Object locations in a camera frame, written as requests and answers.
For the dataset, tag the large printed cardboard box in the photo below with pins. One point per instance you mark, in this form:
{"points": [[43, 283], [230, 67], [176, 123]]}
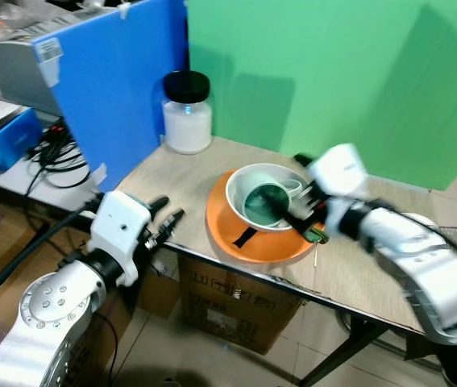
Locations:
{"points": [[236, 302]]}

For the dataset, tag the white jar with black lid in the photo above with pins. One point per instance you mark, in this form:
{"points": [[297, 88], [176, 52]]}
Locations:
{"points": [[187, 125]]}

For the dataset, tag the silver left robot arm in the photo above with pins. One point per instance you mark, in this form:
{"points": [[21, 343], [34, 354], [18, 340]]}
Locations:
{"points": [[47, 322]]}

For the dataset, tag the grey machine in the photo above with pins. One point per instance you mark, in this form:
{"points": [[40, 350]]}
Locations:
{"points": [[14, 76]]}

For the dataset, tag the thin wooden stick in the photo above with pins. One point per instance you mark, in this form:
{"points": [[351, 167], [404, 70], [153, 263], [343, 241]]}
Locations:
{"points": [[315, 258]]}

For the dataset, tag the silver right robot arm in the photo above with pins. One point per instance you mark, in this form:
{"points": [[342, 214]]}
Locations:
{"points": [[413, 258]]}

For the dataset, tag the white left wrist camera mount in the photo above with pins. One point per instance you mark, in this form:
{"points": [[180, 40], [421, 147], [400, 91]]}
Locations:
{"points": [[119, 226]]}

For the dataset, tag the green backdrop board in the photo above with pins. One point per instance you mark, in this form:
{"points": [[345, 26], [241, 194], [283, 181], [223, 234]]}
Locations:
{"points": [[333, 81]]}

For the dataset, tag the white barcode sticker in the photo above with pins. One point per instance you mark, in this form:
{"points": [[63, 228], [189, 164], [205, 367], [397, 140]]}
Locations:
{"points": [[48, 50]]}

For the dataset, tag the blue box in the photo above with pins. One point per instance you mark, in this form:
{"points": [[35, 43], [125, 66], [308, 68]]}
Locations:
{"points": [[10, 141]]}

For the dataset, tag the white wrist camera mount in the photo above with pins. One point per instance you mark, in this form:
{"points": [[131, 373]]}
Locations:
{"points": [[338, 171], [119, 226]]}

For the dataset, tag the black table leg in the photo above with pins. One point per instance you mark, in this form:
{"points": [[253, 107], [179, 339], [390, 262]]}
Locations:
{"points": [[341, 351]]}

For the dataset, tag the small black strip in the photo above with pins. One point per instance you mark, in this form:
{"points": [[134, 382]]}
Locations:
{"points": [[245, 237]]}

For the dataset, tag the green small bowl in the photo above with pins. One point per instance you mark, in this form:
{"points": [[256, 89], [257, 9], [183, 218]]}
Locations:
{"points": [[262, 203]]}

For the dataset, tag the white bowl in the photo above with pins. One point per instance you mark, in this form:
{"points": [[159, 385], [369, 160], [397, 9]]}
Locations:
{"points": [[240, 197]]}

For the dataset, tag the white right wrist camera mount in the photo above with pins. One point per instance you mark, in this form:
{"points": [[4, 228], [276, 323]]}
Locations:
{"points": [[338, 171]]}

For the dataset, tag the blue plastic board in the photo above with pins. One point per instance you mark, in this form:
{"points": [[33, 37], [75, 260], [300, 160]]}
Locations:
{"points": [[123, 89]]}

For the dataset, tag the orange plate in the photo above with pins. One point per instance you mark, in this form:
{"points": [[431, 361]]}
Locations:
{"points": [[224, 234]]}

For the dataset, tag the small plain cardboard box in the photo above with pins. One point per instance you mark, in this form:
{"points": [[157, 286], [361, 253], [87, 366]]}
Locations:
{"points": [[159, 286]]}

